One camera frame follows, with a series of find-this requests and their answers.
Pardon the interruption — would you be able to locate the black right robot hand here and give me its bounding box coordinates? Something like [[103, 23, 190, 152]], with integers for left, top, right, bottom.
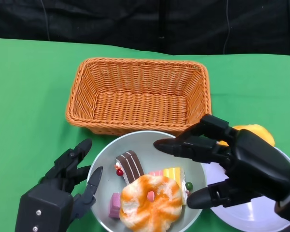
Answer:
[[153, 114, 290, 222]]

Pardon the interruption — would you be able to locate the pink yellow striped cake slice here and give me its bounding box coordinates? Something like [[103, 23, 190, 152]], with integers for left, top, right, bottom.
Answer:
[[148, 167, 194, 206]]

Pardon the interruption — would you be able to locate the orange wicker basket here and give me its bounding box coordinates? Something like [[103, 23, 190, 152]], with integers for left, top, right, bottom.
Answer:
[[65, 57, 212, 137]]

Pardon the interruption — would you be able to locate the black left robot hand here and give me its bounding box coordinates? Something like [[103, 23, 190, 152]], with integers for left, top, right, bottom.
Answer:
[[14, 138, 104, 232]]

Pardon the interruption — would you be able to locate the green tablecloth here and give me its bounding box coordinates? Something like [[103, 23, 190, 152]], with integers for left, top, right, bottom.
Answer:
[[0, 37, 290, 232]]

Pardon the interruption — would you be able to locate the pink cake slice with cherry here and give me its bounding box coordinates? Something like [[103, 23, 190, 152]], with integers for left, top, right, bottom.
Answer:
[[108, 192, 123, 219]]

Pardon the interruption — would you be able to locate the pale grey-green ceramic bowl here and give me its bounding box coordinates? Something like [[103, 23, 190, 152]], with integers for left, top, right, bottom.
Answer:
[[87, 130, 207, 232]]

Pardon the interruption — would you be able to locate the orange white striped ring bread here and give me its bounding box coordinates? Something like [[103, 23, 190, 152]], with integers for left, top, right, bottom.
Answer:
[[119, 174, 184, 230]]

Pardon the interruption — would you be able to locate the plain golden ring bread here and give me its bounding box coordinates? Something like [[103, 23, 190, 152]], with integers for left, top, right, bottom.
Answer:
[[218, 124, 276, 148]]

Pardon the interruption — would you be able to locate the white round plate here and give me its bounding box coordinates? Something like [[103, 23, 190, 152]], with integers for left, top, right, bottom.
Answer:
[[202, 145, 290, 232]]

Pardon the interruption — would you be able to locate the black backdrop curtain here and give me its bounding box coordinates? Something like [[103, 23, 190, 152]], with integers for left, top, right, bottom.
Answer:
[[0, 0, 290, 56]]

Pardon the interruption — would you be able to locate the chocolate layered cake slice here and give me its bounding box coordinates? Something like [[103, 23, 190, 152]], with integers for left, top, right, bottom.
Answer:
[[115, 150, 145, 186]]

